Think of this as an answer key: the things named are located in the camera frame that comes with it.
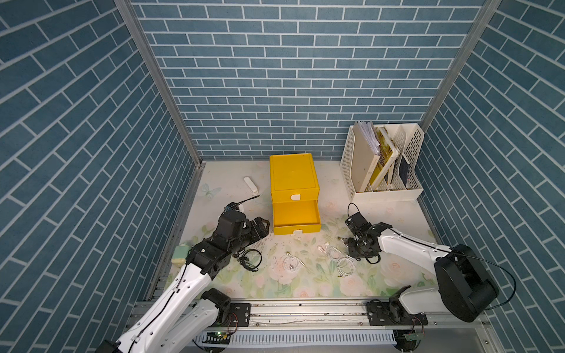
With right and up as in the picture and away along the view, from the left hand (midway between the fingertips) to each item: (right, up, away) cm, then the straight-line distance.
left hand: (269, 227), depth 75 cm
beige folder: (+37, +25, +11) cm, 45 cm away
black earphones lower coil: (-10, -16, +9) cm, 21 cm away
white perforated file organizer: (+62, +15, +30) cm, 70 cm away
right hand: (+34, -13, +13) cm, 38 cm away
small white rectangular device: (-12, +13, +32) cm, 37 cm away
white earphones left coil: (+7, -16, +10) cm, 20 cm away
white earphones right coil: (+29, -17, +9) cm, 35 cm away
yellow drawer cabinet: (+9, +12, +7) cm, 17 cm away
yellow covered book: (+48, +28, +15) cm, 58 cm away
